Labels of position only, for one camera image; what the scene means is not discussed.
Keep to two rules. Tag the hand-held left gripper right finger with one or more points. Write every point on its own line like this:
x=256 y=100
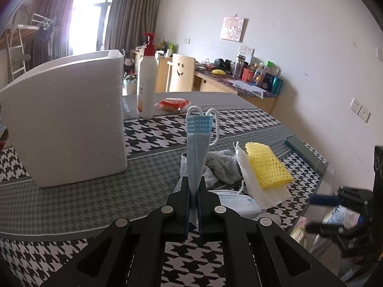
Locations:
x=201 y=215

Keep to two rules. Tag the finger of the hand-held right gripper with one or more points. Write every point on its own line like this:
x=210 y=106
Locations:
x=323 y=200
x=321 y=228

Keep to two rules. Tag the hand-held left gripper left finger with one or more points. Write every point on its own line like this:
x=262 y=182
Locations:
x=185 y=215

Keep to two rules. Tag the blue face mask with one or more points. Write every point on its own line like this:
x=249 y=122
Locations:
x=196 y=155
x=239 y=203

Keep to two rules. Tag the yellow foam net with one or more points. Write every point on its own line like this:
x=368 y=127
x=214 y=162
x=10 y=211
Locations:
x=267 y=167

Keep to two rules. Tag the white foam box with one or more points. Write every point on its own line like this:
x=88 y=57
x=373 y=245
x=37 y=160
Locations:
x=65 y=119

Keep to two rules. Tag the dark teal box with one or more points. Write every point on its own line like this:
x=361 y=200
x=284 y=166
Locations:
x=305 y=152

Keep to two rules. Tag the grey sock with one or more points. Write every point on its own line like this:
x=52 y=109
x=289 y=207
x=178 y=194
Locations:
x=221 y=164

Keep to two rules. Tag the white foam sheet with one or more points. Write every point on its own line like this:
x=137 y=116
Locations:
x=254 y=187

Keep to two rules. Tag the houndstooth tablecloth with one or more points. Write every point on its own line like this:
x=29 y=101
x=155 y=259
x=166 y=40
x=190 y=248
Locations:
x=149 y=137

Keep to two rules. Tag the red snack packet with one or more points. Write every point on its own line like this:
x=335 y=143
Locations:
x=172 y=104

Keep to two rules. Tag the wooden desk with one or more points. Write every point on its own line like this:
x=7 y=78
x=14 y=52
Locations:
x=209 y=82

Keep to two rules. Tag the group of toiletry bottles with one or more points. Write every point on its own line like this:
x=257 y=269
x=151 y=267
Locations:
x=263 y=77

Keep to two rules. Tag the white papers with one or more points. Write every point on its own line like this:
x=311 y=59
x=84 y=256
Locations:
x=245 y=86

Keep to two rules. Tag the white bucket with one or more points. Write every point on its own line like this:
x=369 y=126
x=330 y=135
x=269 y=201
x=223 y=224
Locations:
x=130 y=84

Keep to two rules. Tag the white lotion bottle red pump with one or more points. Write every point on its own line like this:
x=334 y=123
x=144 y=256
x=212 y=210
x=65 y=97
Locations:
x=146 y=77

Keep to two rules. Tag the wooden chair with smiley face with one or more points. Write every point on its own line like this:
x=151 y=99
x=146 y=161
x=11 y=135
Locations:
x=179 y=71

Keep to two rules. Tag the yellow toy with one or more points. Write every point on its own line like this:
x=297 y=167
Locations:
x=218 y=72

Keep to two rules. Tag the black headphones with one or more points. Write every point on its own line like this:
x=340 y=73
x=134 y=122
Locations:
x=223 y=64

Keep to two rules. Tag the green bag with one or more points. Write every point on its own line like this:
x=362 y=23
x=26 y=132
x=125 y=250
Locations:
x=171 y=47

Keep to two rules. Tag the grey-brown curtain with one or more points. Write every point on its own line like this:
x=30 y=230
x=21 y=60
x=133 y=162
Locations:
x=134 y=15
x=51 y=12

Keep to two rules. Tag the balcony glass door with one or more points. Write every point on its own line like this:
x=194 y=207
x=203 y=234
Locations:
x=86 y=18

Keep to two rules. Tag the hanging dark clothes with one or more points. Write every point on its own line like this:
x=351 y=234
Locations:
x=45 y=37

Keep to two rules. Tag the grey metal bed ladder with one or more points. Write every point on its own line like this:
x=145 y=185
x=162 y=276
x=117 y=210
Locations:
x=16 y=53

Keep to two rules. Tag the white wall switch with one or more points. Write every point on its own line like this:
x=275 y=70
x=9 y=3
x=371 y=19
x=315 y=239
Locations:
x=365 y=114
x=356 y=105

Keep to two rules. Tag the cartoon wall poster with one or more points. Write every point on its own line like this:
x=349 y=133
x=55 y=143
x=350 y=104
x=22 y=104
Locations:
x=232 y=29

